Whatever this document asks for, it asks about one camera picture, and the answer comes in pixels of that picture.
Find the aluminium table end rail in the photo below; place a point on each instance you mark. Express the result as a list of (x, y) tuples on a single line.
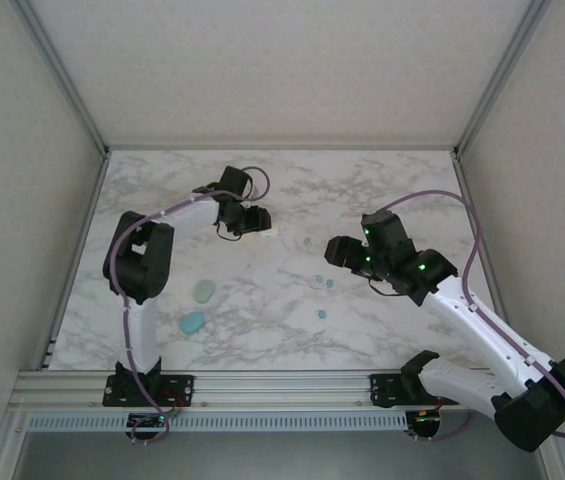
[(282, 148)]

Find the pale green earbud charging case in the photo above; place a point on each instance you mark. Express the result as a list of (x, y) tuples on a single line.
[(204, 291)]

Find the aluminium table side rail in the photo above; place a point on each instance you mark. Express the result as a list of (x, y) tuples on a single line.
[(87, 220), (471, 200)]

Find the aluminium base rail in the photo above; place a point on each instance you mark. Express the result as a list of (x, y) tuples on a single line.
[(282, 387)]

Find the aluminium lower frame bar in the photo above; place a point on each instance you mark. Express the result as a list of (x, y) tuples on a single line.
[(4, 445), (559, 467)]

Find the aluminium frame corner post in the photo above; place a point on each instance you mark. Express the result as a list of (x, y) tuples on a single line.
[(62, 75), (502, 75)]

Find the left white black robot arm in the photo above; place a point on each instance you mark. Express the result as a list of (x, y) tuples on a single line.
[(144, 330)]

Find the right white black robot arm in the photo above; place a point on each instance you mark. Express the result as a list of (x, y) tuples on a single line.
[(452, 315)]

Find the teal earbud charging case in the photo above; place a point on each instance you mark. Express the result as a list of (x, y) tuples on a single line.
[(192, 323)]

